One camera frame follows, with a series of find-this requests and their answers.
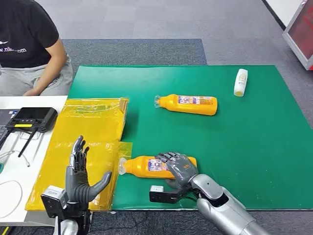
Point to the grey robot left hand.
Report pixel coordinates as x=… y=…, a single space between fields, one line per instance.
x=77 y=185

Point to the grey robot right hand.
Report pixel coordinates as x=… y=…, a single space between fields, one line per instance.
x=181 y=168

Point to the orange bottle with label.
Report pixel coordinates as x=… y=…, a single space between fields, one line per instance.
x=191 y=105
x=139 y=167

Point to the person's left forearm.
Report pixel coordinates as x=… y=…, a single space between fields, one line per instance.
x=50 y=66

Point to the small white bottle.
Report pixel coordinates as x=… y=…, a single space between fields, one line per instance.
x=240 y=81

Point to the yellow transparent plastic sheet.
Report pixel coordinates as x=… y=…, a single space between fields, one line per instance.
x=73 y=129

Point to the green table mat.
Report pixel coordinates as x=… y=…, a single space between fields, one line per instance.
x=219 y=146

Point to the black remote controller with antennas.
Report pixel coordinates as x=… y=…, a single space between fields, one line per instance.
x=34 y=116

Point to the person's left hand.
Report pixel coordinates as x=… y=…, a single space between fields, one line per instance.
x=31 y=92

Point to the dark laptop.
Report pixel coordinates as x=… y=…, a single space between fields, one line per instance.
x=4 y=118

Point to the person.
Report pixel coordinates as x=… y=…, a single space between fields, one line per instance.
x=22 y=29

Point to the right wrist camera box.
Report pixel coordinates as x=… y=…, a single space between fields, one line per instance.
x=164 y=195

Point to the red cabinet with white frame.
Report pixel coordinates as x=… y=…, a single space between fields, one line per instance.
x=302 y=32

